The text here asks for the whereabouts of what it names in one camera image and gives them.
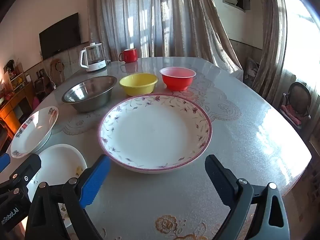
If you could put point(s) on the wide beige sheer curtain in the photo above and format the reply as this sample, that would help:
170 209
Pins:
155 17

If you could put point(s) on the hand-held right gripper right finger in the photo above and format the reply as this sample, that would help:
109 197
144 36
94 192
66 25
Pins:
220 177

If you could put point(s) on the black wall television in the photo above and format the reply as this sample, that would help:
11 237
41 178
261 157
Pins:
60 36

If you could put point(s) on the cluttered wooden shelf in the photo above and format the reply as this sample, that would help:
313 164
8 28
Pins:
15 76

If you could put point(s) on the white electric glass kettle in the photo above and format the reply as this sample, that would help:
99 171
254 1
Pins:
93 57

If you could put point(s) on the white plate with red print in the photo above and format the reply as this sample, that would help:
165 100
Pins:
33 132

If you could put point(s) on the pink ball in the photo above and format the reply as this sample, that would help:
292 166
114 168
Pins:
36 103

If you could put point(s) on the pile of bags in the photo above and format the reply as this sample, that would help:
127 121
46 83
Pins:
253 70

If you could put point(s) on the stainless steel bowl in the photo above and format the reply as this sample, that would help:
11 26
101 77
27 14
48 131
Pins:
90 95

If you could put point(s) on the yellow plastic bowl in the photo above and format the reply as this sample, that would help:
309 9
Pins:
138 83

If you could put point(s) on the narrow beige sheer curtain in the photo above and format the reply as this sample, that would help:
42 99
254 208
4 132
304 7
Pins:
271 42

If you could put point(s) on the dark chair with red cushion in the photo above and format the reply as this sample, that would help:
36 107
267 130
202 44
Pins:
298 102

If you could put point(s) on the red mug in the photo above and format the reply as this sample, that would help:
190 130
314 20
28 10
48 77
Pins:
129 55

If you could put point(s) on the red plastic bowl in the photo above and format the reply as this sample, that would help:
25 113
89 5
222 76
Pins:
178 78

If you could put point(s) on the plain white bowl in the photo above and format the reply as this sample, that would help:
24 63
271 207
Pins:
60 157

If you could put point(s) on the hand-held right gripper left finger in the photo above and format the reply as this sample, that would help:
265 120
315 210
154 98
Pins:
95 180

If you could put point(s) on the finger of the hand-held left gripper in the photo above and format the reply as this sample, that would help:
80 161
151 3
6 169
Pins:
30 167
3 161

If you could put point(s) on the large floral pink-rimmed plate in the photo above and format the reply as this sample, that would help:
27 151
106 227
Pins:
155 132

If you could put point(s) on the orange wooden cabinet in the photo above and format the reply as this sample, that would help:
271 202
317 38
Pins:
15 107

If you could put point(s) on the black armchair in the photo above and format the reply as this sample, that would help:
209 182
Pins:
3 132

